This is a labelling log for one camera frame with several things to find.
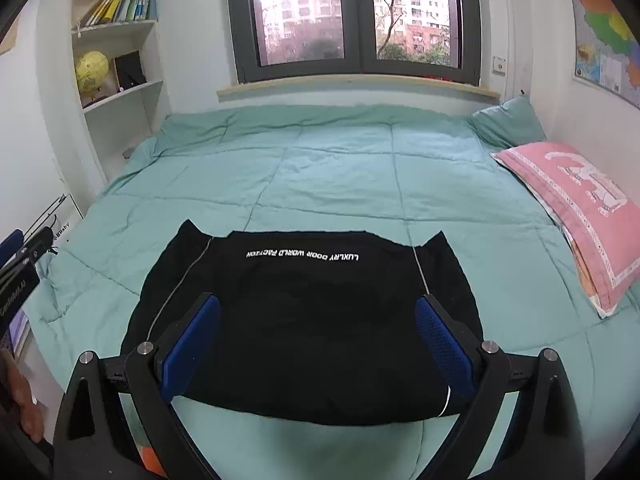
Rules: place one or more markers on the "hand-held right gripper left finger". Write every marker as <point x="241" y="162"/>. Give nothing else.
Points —
<point x="192" y="350"/>

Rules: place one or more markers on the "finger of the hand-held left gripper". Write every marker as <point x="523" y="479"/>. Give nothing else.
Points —
<point x="10" y="247"/>
<point x="36" y="246"/>

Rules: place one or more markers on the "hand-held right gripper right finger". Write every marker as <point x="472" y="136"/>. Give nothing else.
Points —
<point x="445" y="345"/>

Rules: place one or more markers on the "black hooded jacket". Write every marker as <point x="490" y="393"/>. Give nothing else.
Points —
<point x="310" y="320"/>

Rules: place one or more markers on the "person's left hand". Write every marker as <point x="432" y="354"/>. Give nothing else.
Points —
<point x="22" y="400"/>

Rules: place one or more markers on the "orange object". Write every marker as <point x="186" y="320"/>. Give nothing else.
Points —
<point x="152" y="462"/>

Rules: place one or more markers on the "yellow globe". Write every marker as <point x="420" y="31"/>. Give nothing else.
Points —
<point x="91" y="71"/>

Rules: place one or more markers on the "pink printed pillow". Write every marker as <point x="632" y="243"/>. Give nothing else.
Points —
<point x="585" y="210"/>

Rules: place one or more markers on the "black box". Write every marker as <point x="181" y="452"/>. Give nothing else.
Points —
<point x="130" y="71"/>

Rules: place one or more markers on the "green quilted blanket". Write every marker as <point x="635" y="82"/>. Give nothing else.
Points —
<point x="340" y="175"/>

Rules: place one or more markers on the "green pillow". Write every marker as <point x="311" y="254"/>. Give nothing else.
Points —
<point x="507" y="125"/>

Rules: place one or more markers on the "wooden windowsill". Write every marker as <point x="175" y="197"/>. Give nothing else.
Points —
<point x="350" y="91"/>

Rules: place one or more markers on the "dark framed window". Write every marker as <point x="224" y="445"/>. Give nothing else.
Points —
<point x="357" y="15"/>

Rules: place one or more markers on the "black line wall sticker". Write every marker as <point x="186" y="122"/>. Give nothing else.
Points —
<point x="55" y="220"/>

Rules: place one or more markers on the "white wall shelf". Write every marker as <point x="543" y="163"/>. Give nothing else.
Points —
<point x="145" y="110"/>

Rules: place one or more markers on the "white wall switch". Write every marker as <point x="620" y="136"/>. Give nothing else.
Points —
<point x="498" y="65"/>

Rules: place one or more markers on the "colourful wall map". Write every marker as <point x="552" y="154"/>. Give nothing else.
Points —
<point x="605" y="30"/>

